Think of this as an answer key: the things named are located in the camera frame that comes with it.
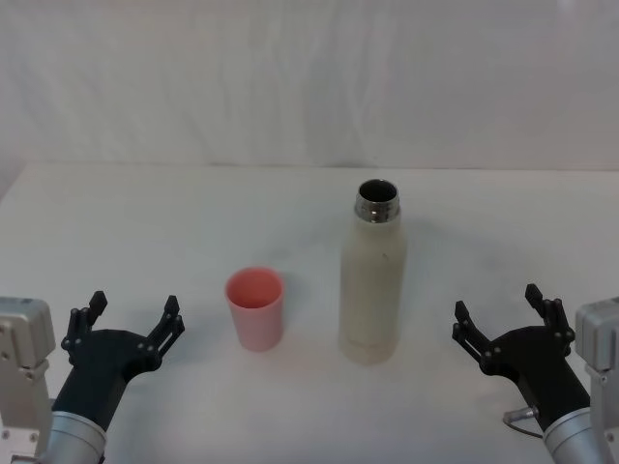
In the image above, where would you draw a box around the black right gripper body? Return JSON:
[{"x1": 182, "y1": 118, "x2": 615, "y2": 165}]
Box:
[{"x1": 483, "y1": 324, "x2": 593, "y2": 434}]

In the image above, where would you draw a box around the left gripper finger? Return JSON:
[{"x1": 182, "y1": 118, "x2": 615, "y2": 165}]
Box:
[
  {"x1": 137, "y1": 294, "x2": 187, "y2": 372},
  {"x1": 61, "y1": 289, "x2": 109, "y2": 365}
]

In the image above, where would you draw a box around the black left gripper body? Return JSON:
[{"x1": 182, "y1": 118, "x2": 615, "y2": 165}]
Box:
[{"x1": 50, "y1": 329, "x2": 155, "y2": 434}]

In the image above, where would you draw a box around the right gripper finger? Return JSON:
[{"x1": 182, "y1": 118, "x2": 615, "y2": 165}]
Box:
[
  {"x1": 451, "y1": 300, "x2": 500, "y2": 376},
  {"x1": 524, "y1": 283, "x2": 576, "y2": 347}
]

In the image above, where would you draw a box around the cream vacuum bottle steel neck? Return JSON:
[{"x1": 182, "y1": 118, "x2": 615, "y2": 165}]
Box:
[{"x1": 338, "y1": 178, "x2": 409, "y2": 366}]

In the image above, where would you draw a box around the pink plastic cup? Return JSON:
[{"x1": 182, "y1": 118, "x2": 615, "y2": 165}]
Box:
[{"x1": 223, "y1": 266, "x2": 284, "y2": 353}]

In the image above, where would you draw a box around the white tablecloth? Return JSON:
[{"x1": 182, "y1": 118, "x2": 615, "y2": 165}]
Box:
[{"x1": 0, "y1": 161, "x2": 619, "y2": 464}]

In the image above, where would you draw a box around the white curtain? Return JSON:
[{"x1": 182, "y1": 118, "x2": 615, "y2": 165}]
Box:
[{"x1": 0, "y1": 0, "x2": 619, "y2": 171}]

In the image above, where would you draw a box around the thin cable with silver plug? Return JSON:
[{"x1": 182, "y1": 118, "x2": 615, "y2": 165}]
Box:
[{"x1": 502, "y1": 406, "x2": 545, "y2": 440}]

